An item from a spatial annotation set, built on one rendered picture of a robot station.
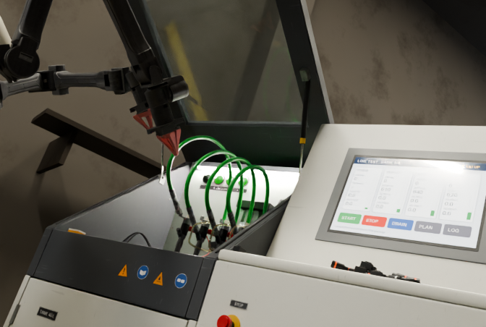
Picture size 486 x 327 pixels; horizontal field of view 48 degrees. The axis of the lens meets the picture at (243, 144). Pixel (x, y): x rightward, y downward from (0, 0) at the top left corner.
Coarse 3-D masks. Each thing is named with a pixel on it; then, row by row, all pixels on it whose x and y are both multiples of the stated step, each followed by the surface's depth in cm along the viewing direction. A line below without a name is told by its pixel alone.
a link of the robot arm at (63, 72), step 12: (60, 72) 200; (96, 72) 188; (108, 72) 178; (120, 72) 178; (60, 84) 199; (72, 84) 194; (84, 84) 189; (96, 84) 184; (108, 84) 182; (120, 84) 178
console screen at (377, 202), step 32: (352, 160) 173; (384, 160) 167; (416, 160) 162; (448, 160) 158; (480, 160) 153; (352, 192) 164; (384, 192) 159; (416, 192) 155; (448, 192) 150; (480, 192) 146; (320, 224) 161; (352, 224) 156; (384, 224) 152; (416, 224) 148; (448, 224) 144; (480, 224) 140; (448, 256) 138; (480, 256) 135
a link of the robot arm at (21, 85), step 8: (40, 72) 202; (48, 72) 202; (0, 80) 174; (24, 80) 189; (32, 80) 195; (40, 80) 202; (48, 80) 203; (0, 88) 173; (8, 88) 178; (16, 88) 183; (24, 88) 189; (32, 88) 195; (40, 88) 202; (48, 88) 206; (0, 96) 174; (0, 104) 170
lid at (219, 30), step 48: (144, 0) 205; (192, 0) 193; (240, 0) 184; (288, 0) 173; (192, 48) 206; (240, 48) 195; (288, 48) 185; (192, 96) 220; (240, 96) 207; (288, 96) 196; (192, 144) 234; (240, 144) 219; (288, 144) 207
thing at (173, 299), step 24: (72, 240) 172; (96, 240) 167; (48, 264) 172; (72, 264) 167; (96, 264) 162; (120, 264) 157; (144, 264) 153; (168, 264) 149; (192, 264) 145; (96, 288) 158; (120, 288) 153; (144, 288) 149; (168, 288) 145; (192, 288) 141; (168, 312) 142
